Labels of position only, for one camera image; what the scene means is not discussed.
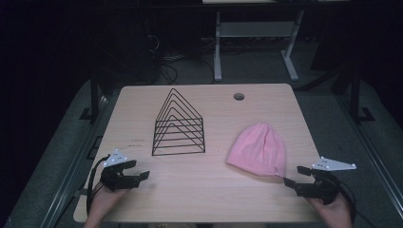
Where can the grey table grommet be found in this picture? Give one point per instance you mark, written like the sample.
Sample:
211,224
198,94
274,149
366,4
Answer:
239,96

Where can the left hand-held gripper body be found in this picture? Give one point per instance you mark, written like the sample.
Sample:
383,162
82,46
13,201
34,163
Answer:
116,181

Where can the pink knit beanie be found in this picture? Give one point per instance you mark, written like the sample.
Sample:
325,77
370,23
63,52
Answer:
258,149

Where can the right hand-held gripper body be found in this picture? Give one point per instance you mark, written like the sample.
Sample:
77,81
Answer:
320,187

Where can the white metal desk frame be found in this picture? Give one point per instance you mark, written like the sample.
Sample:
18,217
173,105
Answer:
253,29

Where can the person's right hand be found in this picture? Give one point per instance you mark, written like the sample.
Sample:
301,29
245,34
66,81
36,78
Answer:
332,212

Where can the aluminium floor rail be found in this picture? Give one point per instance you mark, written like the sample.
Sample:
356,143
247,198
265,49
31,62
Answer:
374,152
79,148

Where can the black metal stand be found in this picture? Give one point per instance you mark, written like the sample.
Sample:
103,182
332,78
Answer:
94,95
356,95

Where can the person's left hand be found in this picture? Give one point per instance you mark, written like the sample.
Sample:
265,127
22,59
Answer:
106,202

